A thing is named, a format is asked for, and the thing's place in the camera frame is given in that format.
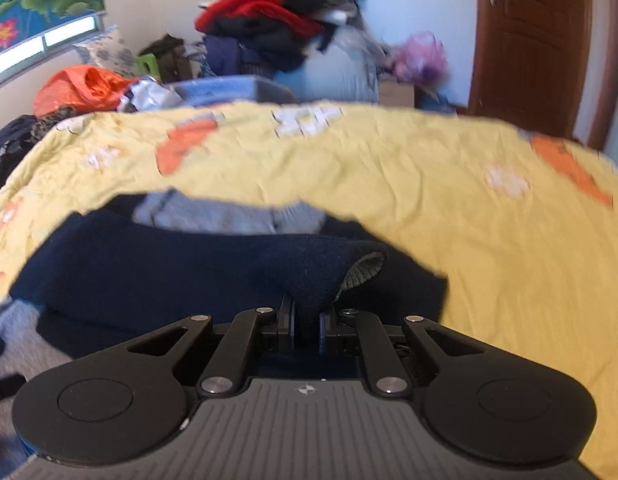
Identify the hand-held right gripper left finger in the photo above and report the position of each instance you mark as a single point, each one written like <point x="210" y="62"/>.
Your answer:
<point x="287" y="321"/>

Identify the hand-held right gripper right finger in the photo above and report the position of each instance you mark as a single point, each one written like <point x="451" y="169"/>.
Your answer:
<point x="325" y="331"/>

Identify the navy knit sweater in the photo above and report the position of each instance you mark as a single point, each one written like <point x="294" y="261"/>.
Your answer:
<point x="189" y="270"/>

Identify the grey-blue knit sweater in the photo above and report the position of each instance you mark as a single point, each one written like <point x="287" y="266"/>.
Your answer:
<point x="224" y="215"/>

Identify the pile of dark clothes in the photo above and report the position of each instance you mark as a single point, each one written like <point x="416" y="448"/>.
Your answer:
<point x="269" y="42"/>

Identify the yellow floral blanket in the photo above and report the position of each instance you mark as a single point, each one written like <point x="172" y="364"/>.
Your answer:
<point x="399" y="180"/>

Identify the blue towel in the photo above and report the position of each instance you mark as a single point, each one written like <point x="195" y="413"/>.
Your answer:
<point x="214" y="90"/>

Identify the cardboard box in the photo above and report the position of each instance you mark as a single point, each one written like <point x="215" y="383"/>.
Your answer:
<point x="395" y="94"/>

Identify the light blue bedding bag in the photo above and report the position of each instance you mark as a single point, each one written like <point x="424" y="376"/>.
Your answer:
<point x="334" y="77"/>

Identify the crumpled silver plastic bag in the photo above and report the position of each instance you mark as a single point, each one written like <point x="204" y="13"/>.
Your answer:
<point x="149" y="92"/>

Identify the dark brown cloth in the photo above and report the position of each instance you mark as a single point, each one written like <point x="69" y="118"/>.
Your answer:
<point x="174" y="60"/>

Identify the pink plastic bag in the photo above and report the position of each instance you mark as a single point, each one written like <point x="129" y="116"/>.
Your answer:
<point x="421" y="57"/>

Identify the green plastic stool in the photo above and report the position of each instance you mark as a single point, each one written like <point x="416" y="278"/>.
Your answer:
<point x="150" y="65"/>

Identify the orange plastic bag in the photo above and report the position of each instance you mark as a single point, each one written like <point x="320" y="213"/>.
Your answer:
<point x="74" y="87"/>

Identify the red fuzzy garment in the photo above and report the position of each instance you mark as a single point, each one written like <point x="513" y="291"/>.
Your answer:
<point x="249" y="5"/>

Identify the floral pillow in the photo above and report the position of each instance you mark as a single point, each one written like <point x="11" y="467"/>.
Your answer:
<point x="106" y="52"/>

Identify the dark patterned cloth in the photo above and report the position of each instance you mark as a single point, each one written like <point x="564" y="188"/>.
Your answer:
<point x="14" y="145"/>

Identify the brown wooden door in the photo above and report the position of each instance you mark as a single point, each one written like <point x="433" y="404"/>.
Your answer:
<point x="529" y="35"/>

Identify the window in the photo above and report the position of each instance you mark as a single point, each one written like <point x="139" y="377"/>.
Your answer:
<point x="19" y="53"/>

